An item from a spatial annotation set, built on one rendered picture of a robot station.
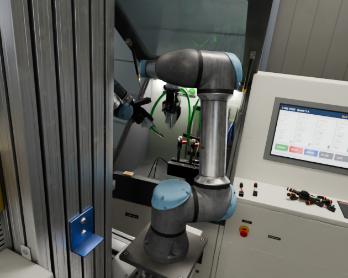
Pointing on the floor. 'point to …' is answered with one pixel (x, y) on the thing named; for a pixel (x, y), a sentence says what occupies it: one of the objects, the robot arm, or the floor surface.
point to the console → (288, 236)
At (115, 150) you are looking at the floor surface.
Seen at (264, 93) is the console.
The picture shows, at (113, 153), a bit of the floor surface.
